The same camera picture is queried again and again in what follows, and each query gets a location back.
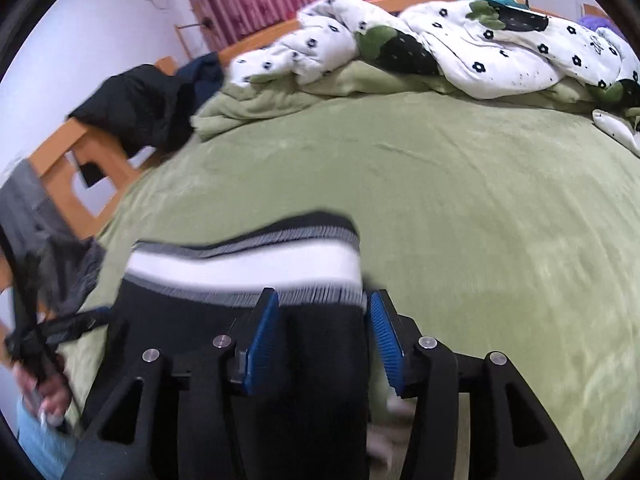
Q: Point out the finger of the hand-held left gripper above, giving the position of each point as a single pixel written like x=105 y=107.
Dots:
x=75 y=324

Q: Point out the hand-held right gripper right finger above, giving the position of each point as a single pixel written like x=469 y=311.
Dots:
x=382 y=340

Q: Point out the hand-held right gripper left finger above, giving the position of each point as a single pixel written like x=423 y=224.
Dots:
x=262 y=340

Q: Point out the black pants with white stripe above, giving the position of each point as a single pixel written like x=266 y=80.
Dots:
x=310 y=410

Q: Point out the grey denim pants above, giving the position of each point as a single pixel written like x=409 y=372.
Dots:
x=30 y=205

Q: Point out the person's left hand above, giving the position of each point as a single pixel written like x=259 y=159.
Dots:
x=47 y=397

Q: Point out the person's light blue jeans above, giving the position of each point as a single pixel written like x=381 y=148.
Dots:
x=40 y=447

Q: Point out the green bed sheet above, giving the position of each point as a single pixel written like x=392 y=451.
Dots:
x=450 y=210

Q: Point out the black garment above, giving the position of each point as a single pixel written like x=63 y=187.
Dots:
x=130 y=105

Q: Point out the navy blue garment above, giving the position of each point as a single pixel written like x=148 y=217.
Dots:
x=205 y=75

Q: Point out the white floral green-backed quilt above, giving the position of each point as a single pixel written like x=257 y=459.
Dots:
x=500 y=55

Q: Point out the purple cloth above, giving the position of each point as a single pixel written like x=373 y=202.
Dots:
x=595 y=22

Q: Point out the wooden bed frame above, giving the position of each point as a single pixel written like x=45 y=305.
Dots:
x=60 y=175

